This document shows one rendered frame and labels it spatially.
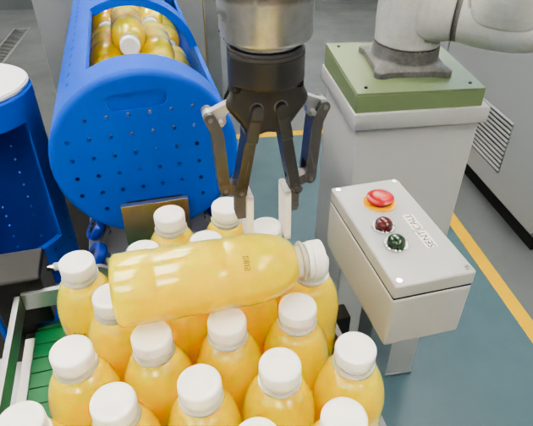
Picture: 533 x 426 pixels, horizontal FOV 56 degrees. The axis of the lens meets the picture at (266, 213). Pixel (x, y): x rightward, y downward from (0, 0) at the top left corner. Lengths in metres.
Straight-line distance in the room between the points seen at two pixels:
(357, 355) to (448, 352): 1.52
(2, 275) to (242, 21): 0.51
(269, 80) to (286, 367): 0.26
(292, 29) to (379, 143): 0.78
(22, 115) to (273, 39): 0.93
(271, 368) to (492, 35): 0.89
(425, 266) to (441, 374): 1.34
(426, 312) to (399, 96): 0.65
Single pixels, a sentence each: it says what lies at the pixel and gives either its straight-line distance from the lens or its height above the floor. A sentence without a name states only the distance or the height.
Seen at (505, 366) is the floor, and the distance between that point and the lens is 2.04.
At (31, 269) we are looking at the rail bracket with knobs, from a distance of 0.79.
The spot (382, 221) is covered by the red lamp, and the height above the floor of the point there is 1.11.
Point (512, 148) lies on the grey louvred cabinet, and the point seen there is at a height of 0.36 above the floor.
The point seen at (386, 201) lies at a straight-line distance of 0.67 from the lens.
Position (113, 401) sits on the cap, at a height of 1.11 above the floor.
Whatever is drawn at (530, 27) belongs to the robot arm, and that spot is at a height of 1.19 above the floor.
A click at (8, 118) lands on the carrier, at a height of 0.99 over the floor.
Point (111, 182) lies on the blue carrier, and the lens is 0.82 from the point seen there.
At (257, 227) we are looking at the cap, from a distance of 0.61.
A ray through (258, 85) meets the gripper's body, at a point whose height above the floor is 1.31.
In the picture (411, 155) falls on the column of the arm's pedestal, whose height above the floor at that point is 0.88.
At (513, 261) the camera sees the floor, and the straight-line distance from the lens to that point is 2.47.
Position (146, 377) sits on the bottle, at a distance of 0.52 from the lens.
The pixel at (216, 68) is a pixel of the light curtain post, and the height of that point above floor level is 0.69.
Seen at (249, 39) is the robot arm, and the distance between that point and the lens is 0.46.
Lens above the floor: 1.49
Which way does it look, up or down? 37 degrees down
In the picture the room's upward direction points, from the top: straight up
